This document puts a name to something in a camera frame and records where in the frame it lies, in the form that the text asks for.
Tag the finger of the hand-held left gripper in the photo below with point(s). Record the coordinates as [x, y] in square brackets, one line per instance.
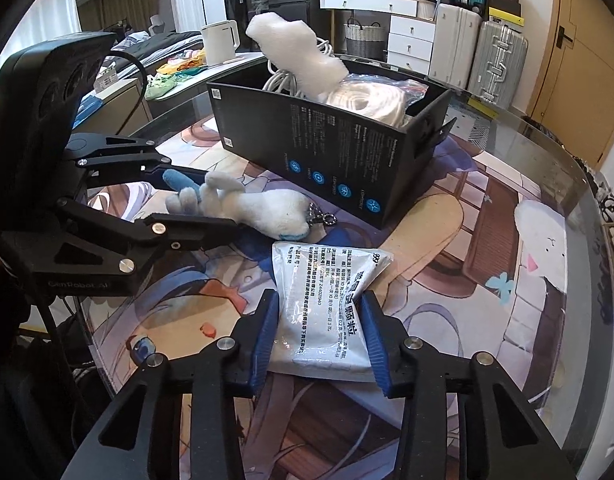
[152, 165]
[187, 232]

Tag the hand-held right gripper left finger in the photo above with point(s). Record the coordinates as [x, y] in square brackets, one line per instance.
[264, 340]

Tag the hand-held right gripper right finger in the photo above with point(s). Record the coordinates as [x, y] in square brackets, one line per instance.
[379, 345]

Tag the white printed packet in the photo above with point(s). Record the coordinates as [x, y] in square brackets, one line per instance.
[322, 310]

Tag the white and blue plush toy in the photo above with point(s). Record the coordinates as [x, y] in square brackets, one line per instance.
[267, 210]

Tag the black cardboard box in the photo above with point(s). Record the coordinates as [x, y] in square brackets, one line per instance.
[337, 160]

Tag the white foam piece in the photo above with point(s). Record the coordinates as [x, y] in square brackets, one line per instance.
[297, 50]

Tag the bagged coil of laces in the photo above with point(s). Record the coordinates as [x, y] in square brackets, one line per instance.
[372, 97]

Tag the grey side table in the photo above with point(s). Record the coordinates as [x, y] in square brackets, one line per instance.
[117, 105]

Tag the pile of colourful clothes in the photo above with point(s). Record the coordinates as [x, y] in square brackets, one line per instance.
[172, 77]

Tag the beige curtains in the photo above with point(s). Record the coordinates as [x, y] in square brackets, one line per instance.
[122, 5]

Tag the bed with dark blanket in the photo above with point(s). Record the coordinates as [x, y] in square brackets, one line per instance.
[157, 42]

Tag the white kettle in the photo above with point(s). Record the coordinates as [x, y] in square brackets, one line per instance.
[219, 42]

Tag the printed desk mat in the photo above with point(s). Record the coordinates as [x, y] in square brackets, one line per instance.
[487, 240]

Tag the woven basket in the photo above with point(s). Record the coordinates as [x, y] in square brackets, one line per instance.
[364, 40]

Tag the white dresser with drawers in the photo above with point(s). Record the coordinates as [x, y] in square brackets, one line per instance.
[412, 30]

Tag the silver suitcase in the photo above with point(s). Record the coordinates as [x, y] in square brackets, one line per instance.
[499, 62]

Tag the white suitcase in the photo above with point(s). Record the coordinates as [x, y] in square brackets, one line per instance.
[454, 45]

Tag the white ribbed container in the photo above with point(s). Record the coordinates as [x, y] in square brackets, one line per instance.
[428, 10]

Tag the wooden door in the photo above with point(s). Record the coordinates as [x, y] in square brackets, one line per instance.
[587, 60]

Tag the yellow and black shoe box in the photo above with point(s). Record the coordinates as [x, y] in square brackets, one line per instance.
[507, 16]

